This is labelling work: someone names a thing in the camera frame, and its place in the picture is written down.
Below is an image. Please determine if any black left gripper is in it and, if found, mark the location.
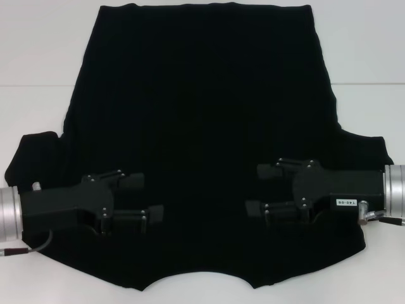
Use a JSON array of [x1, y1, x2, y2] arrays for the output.
[[20, 169, 165, 236]]

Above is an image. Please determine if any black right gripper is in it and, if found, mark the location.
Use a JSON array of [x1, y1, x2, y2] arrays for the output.
[[245, 156, 385, 227]]

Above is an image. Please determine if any black shirt with pink print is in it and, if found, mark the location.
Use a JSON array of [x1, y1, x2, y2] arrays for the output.
[[4, 1, 395, 283]]

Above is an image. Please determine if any thin black cable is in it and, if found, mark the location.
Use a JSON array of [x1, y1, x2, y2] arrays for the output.
[[0, 229, 54, 258], [366, 210, 405, 227]]

